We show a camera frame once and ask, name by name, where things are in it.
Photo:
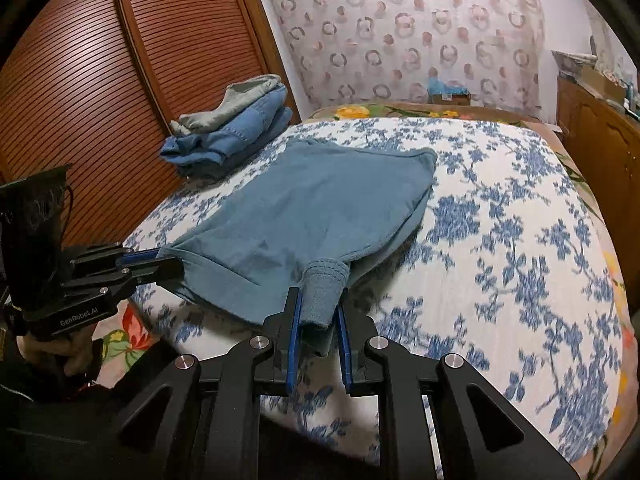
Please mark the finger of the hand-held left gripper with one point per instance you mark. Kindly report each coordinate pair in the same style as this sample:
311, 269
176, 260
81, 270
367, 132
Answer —
150, 271
135, 256

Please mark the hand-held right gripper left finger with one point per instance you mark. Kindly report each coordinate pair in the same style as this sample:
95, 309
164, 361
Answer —
295, 340

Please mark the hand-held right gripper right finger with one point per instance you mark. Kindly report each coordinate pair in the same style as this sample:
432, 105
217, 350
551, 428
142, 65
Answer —
342, 350

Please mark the teal pants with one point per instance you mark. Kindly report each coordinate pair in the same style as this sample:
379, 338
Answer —
310, 200

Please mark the folded grey pants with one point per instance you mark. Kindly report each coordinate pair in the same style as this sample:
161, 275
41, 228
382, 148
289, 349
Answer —
235, 105

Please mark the person's left hand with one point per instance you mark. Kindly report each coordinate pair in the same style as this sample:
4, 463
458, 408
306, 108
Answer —
67, 355

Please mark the folded blue jeans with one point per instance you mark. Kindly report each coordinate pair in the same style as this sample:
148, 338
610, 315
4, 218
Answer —
240, 132

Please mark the brown louvred wardrobe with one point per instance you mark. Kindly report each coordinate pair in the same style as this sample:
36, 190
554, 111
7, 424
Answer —
100, 85

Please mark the blue floral white blanket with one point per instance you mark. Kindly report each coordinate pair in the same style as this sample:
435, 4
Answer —
500, 240

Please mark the colourful flower blanket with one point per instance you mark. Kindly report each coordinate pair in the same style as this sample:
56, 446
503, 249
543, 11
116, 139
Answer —
350, 111

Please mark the cardboard box with blue contents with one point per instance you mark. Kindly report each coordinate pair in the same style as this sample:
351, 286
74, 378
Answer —
450, 95

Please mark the wooden sideboard cabinet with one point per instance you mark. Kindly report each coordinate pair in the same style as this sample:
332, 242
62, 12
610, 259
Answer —
600, 130

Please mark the open cardboard box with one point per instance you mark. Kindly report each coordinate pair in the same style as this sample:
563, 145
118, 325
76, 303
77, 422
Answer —
602, 85

